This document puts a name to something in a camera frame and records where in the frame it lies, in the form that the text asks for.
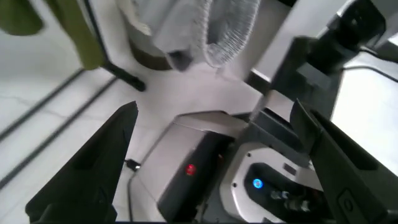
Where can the black clothes rack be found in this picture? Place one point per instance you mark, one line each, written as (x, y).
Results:
(124, 76)

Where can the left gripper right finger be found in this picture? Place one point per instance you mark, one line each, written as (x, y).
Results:
(357, 183)

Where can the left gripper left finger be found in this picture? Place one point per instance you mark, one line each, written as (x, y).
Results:
(90, 183)

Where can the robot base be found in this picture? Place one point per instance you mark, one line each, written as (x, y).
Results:
(186, 146)

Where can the white laundry basket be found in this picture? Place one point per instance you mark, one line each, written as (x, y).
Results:
(149, 60)

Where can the green garment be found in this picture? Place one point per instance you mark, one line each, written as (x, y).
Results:
(81, 37)

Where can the pale grey garment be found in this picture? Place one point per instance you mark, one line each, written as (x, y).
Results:
(186, 25)

